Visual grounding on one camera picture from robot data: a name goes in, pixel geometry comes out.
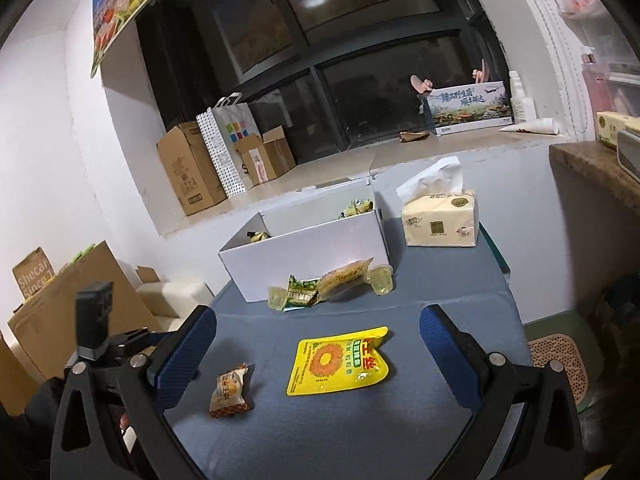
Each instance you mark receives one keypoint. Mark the small orange snack packet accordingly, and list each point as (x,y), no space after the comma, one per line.
(228,397)

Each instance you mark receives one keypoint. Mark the white cardboard box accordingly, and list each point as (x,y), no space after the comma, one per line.
(307,240)

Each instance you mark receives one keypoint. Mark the green long snack pack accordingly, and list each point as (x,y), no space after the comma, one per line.
(257,236)

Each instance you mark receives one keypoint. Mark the white dotted paper bag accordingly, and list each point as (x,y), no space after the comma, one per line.
(222,127)

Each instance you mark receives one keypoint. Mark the brown cardboard sheet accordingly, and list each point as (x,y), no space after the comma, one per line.
(45,327)

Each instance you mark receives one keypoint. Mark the brown granite side counter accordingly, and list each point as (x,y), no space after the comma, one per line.
(598,164)

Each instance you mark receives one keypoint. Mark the yellow sunflower snack bag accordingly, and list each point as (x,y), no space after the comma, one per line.
(338,363)

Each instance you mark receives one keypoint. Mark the small open cardboard box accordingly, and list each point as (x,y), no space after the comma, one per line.
(266,157)

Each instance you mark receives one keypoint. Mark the green pea snack packet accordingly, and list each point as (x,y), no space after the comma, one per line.
(301,294)

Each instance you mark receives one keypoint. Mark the clear jelly cup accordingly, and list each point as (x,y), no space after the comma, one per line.
(277,298)
(380,279)

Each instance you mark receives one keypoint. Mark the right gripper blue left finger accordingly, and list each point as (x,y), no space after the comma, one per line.
(176,358)

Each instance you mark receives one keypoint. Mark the pink perforated floor mat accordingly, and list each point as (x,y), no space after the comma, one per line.
(562,350)

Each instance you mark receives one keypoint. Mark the yellow box on counter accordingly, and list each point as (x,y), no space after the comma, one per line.
(609,124)

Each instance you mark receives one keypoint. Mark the beige crispy snack packet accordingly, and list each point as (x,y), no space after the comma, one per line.
(339,280)

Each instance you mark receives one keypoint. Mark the white rolled paper tube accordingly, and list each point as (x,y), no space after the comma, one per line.
(538,126)

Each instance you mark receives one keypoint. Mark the yellow green snack bag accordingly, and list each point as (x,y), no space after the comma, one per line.
(356,207)

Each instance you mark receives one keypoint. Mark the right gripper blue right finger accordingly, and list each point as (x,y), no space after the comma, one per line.
(458,356)

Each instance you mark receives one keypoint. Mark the white foam block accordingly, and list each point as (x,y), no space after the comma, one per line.
(174,299)

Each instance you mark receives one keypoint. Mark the white spray bottle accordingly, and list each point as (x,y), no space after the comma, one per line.
(523,106)

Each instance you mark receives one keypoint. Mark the dark window frame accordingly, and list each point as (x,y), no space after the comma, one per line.
(334,74)

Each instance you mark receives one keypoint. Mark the large brown cardboard box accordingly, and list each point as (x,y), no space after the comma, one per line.
(190,170)

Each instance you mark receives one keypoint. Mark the brown wrapper on sill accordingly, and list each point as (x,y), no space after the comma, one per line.
(411,136)

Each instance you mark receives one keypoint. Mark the pink bottle on shelf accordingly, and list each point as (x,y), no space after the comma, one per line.
(595,80)

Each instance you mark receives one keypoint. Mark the yellow tissue pack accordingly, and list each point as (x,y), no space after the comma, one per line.
(437,210)

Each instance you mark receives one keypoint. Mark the printed landscape gift box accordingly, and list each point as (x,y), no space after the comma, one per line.
(468,107)

